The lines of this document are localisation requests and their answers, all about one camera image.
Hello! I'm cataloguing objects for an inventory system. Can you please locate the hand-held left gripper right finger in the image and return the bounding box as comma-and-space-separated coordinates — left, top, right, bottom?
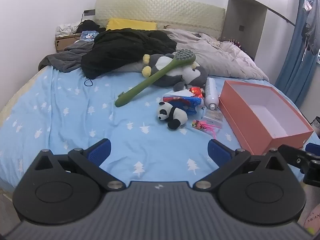
194, 139, 298, 191

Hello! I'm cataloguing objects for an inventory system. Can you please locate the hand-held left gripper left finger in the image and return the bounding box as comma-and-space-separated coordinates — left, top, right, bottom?
24, 138, 127, 192

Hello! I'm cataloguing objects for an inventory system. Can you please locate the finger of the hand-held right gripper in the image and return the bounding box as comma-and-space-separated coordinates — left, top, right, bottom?
305, 142, 320, 156
277, 144, 320, 184

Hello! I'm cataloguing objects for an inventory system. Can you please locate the pink cardboard box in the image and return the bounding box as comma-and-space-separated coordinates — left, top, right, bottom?
219, 80, 314, 155

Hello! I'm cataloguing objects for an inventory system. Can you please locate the blue snack packet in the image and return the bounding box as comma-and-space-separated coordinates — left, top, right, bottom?
162, 91, 204, 115

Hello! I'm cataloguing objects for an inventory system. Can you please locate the panda plush toy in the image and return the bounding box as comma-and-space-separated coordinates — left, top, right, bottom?
157, 101, 188, 130

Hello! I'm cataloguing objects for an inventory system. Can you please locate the red shiny packet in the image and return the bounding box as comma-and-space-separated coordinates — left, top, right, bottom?
189, 86, 204, 98

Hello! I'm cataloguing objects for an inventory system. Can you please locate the clear plastic packet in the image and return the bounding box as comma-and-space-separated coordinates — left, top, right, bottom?
201, 109, 224, 124

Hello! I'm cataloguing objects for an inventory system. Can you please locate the blue tree-print bed sheet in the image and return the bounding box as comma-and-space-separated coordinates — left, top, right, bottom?
0, 65, 320, 193

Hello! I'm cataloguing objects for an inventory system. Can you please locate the white spray bottle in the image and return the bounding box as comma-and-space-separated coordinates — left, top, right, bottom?
204, 77, 220, 110

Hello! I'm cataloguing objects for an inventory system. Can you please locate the pink printed garment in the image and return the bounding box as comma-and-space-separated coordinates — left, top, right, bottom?
301, 204, 320, 235

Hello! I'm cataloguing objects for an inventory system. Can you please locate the grey penguin plush toy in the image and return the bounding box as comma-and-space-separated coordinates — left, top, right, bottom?
141, 52, 208, 92

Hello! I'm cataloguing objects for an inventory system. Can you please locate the blue curtain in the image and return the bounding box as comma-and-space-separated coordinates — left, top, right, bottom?
275, 0, 320, 108

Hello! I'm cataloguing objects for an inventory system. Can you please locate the light grey duvet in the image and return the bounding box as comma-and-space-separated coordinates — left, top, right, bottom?
117, 29, 270, 82

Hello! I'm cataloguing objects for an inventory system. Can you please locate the dark grey blanket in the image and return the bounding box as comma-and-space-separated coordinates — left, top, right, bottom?
38, 41, 97, 73

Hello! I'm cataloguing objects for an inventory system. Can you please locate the black clothing pile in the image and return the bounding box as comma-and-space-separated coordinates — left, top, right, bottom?
81, 29, 177, 79

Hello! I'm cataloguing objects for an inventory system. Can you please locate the row of nail polish bottles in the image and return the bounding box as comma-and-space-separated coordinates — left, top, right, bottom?
226, 39, 248, 53

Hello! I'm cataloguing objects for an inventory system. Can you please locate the brown cardboard box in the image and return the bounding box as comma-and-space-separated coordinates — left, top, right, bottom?
55, 35, 83, 53

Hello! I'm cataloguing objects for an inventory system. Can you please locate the blue printed bag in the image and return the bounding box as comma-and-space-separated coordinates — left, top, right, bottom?
80, 31, 100, 41

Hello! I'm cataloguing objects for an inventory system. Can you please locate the hanging blue-grey shirt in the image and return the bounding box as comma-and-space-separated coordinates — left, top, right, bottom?
301, 0, 320, 55

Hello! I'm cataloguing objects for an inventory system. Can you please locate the small black cloth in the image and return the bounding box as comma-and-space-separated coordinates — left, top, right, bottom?
77, 19, 107, 33

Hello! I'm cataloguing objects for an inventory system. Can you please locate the white crumpled cloth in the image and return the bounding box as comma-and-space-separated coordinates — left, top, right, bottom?
55, 22, 83, 37

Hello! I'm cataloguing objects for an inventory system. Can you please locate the yellow pillow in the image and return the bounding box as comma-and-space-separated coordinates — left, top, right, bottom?
106, 18, 158, 32

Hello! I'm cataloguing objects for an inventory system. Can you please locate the grey wardrobe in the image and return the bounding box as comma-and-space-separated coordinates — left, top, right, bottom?
222, 0, 304, 85

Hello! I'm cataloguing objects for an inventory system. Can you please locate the beige padded headboard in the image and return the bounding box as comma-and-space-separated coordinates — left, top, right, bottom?
95, 0, 225, 40

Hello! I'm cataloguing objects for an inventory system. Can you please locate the green long-handled brush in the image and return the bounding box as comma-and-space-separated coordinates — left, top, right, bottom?
115, 49, 196, 107

